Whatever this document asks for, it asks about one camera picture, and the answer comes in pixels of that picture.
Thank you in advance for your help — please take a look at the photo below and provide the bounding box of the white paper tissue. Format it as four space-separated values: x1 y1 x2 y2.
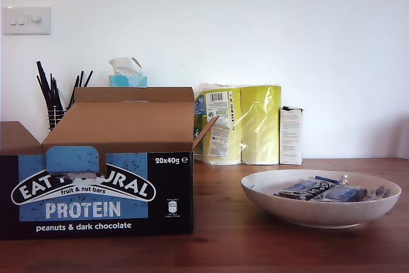
108 56 144 77

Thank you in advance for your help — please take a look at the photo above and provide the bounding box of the blue protein snackbar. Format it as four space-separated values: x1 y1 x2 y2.
274 175 340 202
314 185 367 203

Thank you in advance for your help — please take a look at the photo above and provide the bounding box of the metal wire straw holder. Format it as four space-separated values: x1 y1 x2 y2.
47 106 70 132

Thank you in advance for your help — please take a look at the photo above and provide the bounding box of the white plate with blue flowers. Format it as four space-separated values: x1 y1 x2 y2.
240 169 403 228

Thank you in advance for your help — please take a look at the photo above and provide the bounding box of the turquoise tissue box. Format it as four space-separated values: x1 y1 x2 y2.
107 74 148 88

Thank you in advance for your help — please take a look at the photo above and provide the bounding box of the yellow kitchen roll pack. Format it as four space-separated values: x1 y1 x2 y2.
193 82 282 166

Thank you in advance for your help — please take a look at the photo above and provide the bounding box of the brown carton snackbar box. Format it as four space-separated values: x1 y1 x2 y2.
0 86 221 241

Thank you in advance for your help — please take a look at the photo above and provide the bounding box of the small white cardboard box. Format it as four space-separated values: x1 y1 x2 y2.
279 105 304 164

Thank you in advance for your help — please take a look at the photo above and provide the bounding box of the white wall light switch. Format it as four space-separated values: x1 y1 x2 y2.
2 6 52 36

